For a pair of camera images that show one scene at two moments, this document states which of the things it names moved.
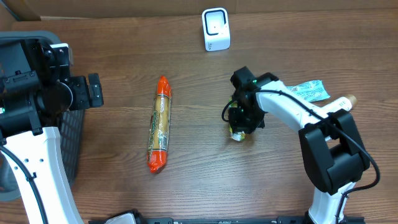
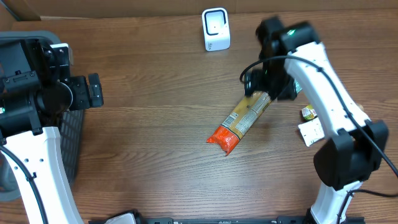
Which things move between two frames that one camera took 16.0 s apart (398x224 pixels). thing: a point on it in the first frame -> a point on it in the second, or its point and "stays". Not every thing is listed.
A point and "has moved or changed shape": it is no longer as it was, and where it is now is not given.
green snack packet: (237, 136) has moved or changed shape
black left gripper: (81, 84) stays
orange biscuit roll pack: (160, 126) -> (240, 121)
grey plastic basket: (70, 131) stays
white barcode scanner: (216, 28) stays
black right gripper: (240, 126) -> (256, 84)
